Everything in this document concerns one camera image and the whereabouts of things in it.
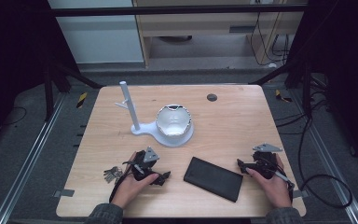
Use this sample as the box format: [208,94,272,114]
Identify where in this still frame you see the black looped floor cable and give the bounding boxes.
[274,102,354,210]

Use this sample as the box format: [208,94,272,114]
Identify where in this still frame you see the yellow black tape piece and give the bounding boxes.
[76,91,89,109]
[274,89,294,104]

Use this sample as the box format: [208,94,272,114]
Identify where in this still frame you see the bunch of metal keys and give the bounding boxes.
[103,165,125,184]

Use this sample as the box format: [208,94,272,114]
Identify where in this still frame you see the black metal stand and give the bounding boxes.
[41,57,104,123]
[247,57,314,119]

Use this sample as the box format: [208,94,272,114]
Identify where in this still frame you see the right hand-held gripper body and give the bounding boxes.
[245,142,284,180]

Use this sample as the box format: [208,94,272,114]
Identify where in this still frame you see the black horizontal bar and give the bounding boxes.
[48,4,310,18]

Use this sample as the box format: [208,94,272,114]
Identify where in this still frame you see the white cabinet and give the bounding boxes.
[47,0,145,65]

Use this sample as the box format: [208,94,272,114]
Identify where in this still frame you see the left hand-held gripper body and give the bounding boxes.
[122,146,161,182]

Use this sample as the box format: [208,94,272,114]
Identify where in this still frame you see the person's right hand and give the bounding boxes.
[245,154,294,209]

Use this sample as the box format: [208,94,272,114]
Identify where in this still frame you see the person's left hand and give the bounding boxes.
[110,151,160,210]

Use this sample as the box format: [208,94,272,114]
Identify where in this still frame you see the white stand with hook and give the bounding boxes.
[114,80,196,148]

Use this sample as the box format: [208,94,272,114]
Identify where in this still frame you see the thin black floor cable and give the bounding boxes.
[2,105,28,127]

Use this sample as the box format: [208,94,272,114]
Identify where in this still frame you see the right gripper cable with plug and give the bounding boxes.
[260,157,296,203]

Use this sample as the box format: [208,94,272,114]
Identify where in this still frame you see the aluminium rail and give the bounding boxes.
[0,92,67,224]
[291,89,358,224]

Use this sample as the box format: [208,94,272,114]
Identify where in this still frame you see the white bowl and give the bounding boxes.
[155,104,190,137]

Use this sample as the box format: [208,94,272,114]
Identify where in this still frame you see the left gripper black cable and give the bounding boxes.
[108,160,138,203]

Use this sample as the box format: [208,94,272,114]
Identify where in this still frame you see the wooden shelf unit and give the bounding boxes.
[131,0,310,68]

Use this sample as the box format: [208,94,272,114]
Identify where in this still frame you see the hanging black cables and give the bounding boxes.
[249,11,291,67]

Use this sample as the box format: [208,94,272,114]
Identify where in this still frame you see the grey tape strip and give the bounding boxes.
[292,189,310,200]
[52,189,76,199]

